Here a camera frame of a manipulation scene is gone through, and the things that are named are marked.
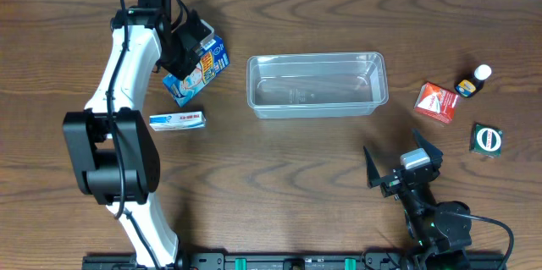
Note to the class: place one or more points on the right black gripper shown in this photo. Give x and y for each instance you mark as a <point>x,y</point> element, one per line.
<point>400,177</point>

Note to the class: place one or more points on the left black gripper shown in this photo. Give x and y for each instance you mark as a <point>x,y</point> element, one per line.
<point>182,67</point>

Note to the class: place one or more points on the blue fever patch box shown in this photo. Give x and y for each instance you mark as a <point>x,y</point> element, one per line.
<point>213,59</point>

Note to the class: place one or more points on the white blue medicine box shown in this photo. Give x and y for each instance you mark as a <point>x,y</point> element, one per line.
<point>177,121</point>

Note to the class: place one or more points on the red white medicine box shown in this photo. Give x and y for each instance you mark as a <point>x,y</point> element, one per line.
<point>436,102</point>

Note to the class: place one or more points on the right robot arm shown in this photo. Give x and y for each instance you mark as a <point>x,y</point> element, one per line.
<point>441,229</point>

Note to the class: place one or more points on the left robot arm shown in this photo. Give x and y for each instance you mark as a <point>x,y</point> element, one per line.
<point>111,150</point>

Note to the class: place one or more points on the clear plastic container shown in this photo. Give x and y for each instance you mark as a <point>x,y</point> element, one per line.
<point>316,85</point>

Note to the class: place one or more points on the dark green square box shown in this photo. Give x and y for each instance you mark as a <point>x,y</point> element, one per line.
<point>486,140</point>

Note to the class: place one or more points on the dark bottle white cap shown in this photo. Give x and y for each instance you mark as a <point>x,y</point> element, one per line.
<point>472,84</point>

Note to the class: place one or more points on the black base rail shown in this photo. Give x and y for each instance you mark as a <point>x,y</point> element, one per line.
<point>371,260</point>

